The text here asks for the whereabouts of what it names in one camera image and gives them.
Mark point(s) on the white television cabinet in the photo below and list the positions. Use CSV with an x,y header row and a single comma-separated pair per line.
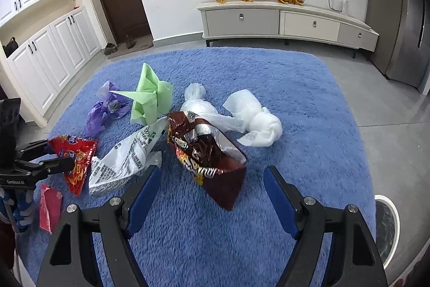
x,y
242,21

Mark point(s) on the purple wrapper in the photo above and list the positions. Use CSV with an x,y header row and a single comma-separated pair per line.
x,y
100,112

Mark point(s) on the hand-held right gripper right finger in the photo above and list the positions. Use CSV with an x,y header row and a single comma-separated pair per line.
x,y
278,196

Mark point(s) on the white printed plastic bag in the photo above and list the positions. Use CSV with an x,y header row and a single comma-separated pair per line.
x,y
129,152

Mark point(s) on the white floor cupboards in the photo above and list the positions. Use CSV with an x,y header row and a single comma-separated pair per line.
x,y
50,51

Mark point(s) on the clear plastic bag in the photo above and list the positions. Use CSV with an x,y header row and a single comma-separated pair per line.
x,y
201,108

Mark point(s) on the brown shoe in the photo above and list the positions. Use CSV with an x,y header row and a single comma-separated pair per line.
x,y
110,49
129,41

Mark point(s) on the grey steel refrigerator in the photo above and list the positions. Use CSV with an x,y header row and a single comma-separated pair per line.
x,y
406,38

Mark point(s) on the blue fluffy blanket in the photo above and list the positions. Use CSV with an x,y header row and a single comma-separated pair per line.
x,y
235,78

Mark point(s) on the red snack bag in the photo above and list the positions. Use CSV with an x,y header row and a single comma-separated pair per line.
x,y
79,156

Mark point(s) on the white round bin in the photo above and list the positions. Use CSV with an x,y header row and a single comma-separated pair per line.
x,y
386,226

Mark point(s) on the dark bag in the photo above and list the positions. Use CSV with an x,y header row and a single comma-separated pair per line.
x,y
10,46

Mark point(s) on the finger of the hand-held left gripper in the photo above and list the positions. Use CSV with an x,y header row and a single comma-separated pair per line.
x,y
50,167
32,147

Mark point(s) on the green plastic bag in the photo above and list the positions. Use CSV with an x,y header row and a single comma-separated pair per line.
x,y
147,98

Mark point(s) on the white power strip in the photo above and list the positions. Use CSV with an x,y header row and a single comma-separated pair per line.
x,y
344,6

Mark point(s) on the small red packet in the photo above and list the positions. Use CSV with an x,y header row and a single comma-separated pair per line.
x,y
50,206

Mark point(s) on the white plastic bag wad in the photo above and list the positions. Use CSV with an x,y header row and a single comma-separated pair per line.
x,y
258,125

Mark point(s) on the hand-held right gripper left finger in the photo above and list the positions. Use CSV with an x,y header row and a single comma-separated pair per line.
x,y
145,195

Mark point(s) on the brown snack bag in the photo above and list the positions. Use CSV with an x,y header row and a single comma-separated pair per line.
x,y
215,169

